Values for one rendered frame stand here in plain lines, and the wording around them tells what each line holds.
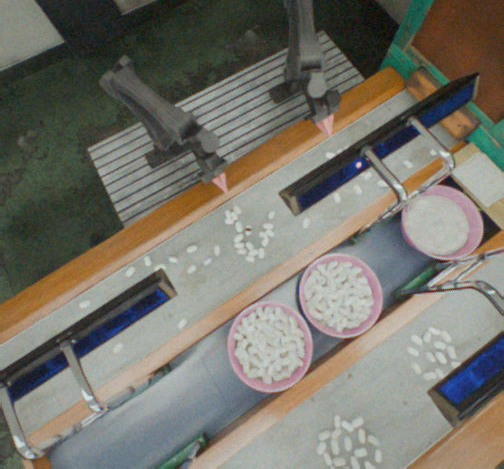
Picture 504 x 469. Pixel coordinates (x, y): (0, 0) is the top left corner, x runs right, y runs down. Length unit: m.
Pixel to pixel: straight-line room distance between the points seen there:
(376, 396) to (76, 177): 2.05
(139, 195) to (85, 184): 1.00
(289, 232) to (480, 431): 0.80
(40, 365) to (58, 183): 1.67
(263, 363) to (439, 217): 0.80
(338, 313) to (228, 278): 0.38
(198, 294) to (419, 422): 0.78
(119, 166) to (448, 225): 1.29
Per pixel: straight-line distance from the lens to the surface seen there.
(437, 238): 1.25
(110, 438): 1.29
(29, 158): 2.59
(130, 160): 1.40
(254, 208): 1.12
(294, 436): 1.12
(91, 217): 2.18
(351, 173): 0.84
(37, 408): 1.31
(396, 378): 1.15
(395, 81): 1.46
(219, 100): 1.45
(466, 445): 1.24
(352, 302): 1.11
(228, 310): 1.04
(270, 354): 1.08
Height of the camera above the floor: 1.80
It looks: 73 degrees down
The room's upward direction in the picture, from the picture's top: 8 degrees counter-clockwise
